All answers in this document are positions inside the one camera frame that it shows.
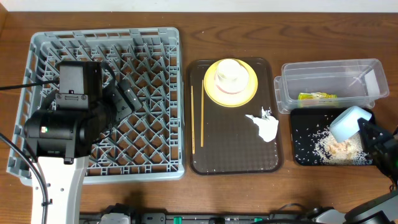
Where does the right wooden chopstick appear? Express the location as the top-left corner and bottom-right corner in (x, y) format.
(200, 80), (205, 147)

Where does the light blue bowl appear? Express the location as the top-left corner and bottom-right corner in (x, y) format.
(330, 106), (372, 143)

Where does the clear plastic bin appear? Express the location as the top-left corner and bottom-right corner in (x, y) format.
(274, 58), (389, 114)

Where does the dark brown serving tray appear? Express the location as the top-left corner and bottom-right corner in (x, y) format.
(185, 58), (284, 175)

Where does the yellow plate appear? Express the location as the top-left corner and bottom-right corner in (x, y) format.
(203, 58), (258, 108)

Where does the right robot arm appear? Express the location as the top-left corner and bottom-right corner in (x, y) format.
(309, 118), (397, 224)

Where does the leftover rice with nuts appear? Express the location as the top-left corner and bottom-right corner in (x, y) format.
(294, 114), (374, 166)

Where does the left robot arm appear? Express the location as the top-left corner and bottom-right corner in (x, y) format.
(24, 61), (142, 223)

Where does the wooden chopstick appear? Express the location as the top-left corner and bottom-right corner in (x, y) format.
(200, 80), (205, 147)
(190, 86), (195, 155)

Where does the pink bowl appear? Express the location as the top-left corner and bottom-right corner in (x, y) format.
(215, 65), (249, 94)

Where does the left wooden chopstick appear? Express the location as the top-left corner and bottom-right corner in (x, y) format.
(190, 86), (195, 155)

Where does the yellow green snack wrapper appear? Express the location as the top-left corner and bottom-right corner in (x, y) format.
(298, 92), (337, 100)

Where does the black waste tray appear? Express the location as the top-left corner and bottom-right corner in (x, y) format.
(289, 107), (377, 167)

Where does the grey plastic dishwasher rack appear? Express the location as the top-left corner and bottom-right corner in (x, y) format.
(12, 27), (185, 185)

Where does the white cup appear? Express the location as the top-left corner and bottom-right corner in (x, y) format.
(216, 58), (241, 82)

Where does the white paper napkin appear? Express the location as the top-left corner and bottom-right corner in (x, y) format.
(246, 106), (279, 142)

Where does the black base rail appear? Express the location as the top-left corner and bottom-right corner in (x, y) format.
(79, 203), (315, 224)

